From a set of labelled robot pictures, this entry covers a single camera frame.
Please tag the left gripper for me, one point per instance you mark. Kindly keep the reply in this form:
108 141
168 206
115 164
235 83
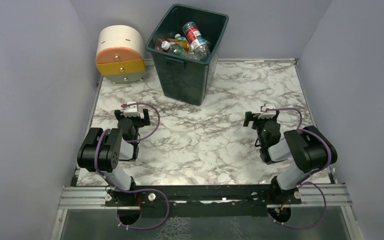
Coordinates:
144 117

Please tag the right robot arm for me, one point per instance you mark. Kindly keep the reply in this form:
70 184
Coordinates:
309 149

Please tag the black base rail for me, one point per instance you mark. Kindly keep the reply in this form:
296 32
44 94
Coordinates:
185 201

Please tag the green tea bottle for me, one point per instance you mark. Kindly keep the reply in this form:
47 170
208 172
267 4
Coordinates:
174 49

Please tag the aluminium frame rail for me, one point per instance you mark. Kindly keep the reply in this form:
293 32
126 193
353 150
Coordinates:
321 195

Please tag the cream orange drawer box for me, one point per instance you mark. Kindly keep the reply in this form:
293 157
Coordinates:
120 54

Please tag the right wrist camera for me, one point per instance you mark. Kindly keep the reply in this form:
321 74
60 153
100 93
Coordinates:
267 111

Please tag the dark green plastic bin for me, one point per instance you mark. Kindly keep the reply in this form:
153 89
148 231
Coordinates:
186 78

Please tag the amber tea bottle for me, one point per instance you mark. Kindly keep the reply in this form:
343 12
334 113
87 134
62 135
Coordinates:
183 43

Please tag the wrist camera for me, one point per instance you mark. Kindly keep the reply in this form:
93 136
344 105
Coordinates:
130 109
267 111

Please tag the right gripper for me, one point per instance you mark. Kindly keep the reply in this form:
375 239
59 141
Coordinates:
249 119

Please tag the red cap bottle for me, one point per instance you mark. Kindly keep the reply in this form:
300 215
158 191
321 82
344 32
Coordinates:
200 46

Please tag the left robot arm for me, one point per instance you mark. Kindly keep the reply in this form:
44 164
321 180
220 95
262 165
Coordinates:
102 150

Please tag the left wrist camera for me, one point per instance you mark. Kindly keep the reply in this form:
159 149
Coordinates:
130 109

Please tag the clear bottle light blue label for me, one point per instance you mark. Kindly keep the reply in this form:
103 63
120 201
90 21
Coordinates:
180 37

